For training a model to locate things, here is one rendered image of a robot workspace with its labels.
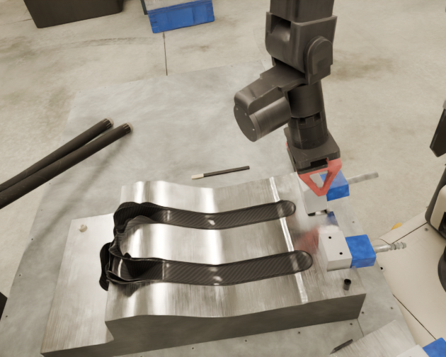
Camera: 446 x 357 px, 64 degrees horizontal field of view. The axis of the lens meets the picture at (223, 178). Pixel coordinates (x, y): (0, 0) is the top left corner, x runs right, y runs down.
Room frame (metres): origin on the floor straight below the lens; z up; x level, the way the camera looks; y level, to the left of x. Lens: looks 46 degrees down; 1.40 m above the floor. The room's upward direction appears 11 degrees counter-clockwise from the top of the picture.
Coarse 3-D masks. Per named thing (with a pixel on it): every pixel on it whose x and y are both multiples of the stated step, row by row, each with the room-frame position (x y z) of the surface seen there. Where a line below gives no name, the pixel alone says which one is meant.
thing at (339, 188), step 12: (300, 180) 0.41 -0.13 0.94; (312, 180) 0.40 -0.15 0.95; (324, 180) 0.41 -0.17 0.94; (336, 180) 0.40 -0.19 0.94; (348, 180) 0.40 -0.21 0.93; (360, 180) 0.40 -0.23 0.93; (300, 192) 0.42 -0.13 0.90; (312, 192) 0.38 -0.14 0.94; (336, 192) 0.38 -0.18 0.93; (348, 192) 0.38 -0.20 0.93; (312, 204) 0.38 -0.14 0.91; (324, 204) 0.38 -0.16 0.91
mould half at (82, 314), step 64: (128, 192) 0.47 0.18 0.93; (192, 192) 0.47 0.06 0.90; (256, 192) 0.45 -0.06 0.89; (64, 256) 0.40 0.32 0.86; (192, 256) 0.33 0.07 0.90; (256, 256) 0.32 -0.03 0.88; (320, 256) 0.29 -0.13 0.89; (64, 320) 0.28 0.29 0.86; (128, 320) 0.23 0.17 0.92; (192, 320) 0.23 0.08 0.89; (256, 320) 0.22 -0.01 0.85; (320, 320) 0.22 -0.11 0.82
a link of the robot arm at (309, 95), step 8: (320, 80) 0.42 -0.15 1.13; (296, 88) 0.41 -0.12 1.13; (304, 88) 0.40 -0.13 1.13; (312, 88) 0.41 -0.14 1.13; (320, 88) 0.41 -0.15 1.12; (288, 96) 0.41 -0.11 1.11; (296, 96) 0.41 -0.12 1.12; (304, 96) 0.40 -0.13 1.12; (312, 96) 0.40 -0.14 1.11; (320, 96) 0.41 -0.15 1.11; (296, 104) 0.40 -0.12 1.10; (304, 104) 0.40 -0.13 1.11; (312, 104) 0.40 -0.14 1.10; (320, 104) 0.41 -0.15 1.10; (296, 112) 0.40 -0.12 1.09; (304, 112) 0.40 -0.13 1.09; (312, 112) 0.40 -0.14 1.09
